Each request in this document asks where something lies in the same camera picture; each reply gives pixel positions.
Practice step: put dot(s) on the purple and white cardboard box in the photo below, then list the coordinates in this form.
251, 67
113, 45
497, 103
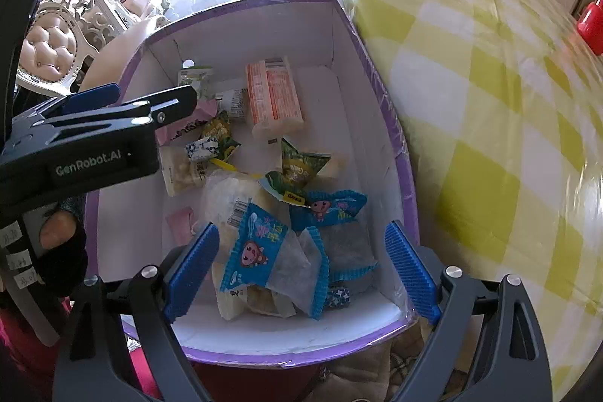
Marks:
358, 100

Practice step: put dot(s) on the white bread packet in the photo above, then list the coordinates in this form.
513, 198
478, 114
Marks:
226, 195

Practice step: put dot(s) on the orange striped snack packet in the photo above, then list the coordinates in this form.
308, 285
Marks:
273, 100

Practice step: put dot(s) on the small pink packet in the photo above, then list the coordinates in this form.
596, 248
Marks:
181, 223

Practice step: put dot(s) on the red thermos jug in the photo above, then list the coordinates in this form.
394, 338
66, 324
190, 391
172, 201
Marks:
592, 25

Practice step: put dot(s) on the blue cartoon snack packet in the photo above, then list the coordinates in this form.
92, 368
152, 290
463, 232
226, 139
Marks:
325, 206
254, 256
348, 251

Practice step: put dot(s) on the person's left hand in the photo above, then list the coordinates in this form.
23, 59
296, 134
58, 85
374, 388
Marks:
61, 260

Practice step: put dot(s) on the plaid cloth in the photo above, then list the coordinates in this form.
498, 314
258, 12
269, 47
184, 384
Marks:
377, 364

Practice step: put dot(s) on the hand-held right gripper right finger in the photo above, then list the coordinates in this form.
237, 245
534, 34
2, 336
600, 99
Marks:
412, 275

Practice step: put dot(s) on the small white snack packet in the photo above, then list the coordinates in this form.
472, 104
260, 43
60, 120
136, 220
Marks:
231, 103

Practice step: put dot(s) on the pink tufted chair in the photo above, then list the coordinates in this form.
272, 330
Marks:
47, 49

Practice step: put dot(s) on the clear cracker packet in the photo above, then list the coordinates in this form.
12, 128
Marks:
181, 171

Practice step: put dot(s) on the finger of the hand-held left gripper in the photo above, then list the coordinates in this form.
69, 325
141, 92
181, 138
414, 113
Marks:
174, 103
94, 95

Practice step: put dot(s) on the green and white snack packet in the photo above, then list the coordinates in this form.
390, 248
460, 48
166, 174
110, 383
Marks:
193, 79

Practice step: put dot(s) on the small blue and white candy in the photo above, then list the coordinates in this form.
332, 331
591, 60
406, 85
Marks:
338, 297

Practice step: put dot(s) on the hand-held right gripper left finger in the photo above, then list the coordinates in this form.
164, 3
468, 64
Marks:
193, 272

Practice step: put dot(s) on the pink snack packet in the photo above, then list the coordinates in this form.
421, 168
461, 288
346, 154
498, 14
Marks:
181, 131

